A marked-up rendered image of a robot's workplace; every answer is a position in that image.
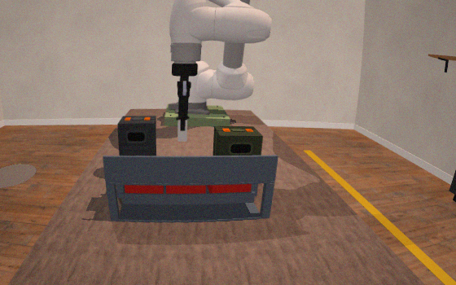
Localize red bin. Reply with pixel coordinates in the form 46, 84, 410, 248
166, 186, 206, 194
125, 185, 164, 194
208, 184, 252, 193

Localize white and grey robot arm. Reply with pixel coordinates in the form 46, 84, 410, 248
169, 0, 272, 115

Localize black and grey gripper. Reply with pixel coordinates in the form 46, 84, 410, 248
172, 63, 198, 142

